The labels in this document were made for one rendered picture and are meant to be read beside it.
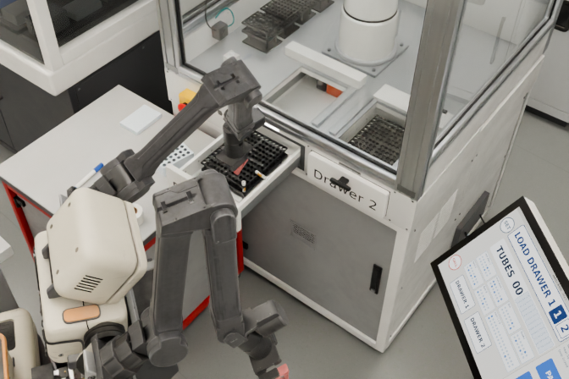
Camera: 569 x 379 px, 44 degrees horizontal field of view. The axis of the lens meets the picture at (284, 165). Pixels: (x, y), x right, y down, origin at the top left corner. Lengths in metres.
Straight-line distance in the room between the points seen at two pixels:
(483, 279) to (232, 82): 0.78
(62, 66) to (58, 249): 1.27
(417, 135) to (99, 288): 0.93
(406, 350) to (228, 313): 1.57
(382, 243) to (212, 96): 1.00
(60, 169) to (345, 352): 1.28
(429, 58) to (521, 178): 1.92
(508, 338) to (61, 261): 1.00
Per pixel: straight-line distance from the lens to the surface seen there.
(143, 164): 1.67
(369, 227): 2.32
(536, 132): 3.90
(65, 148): 2.58
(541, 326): 1.71
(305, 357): 2.85
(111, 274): 1.47
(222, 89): 1.53
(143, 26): 2.91
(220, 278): 1.33
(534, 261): 1.76
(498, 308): 1.78
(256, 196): 2.17
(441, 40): 1.74
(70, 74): 2.73
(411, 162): 2.01
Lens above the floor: 2.49
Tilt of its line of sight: 46 degrees down
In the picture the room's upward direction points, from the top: 1 degrees clockwise
